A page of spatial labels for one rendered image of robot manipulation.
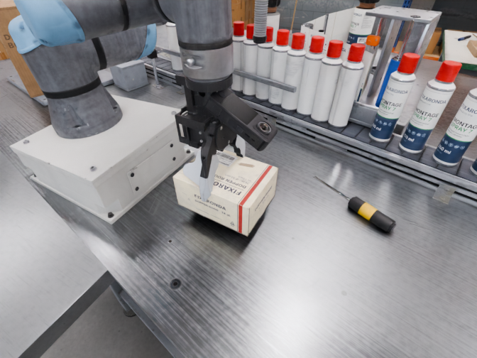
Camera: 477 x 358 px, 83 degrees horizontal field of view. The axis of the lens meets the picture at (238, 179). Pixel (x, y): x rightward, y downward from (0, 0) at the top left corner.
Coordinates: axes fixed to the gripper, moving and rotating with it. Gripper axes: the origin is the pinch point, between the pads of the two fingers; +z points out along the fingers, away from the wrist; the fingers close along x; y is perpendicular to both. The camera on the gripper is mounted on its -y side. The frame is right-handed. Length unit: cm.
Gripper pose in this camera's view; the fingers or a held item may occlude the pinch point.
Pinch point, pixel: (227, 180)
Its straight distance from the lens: 52.7
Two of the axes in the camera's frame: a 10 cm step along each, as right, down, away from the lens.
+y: -8.7, -3.1, 3.9
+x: -5.0, 5.7, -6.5
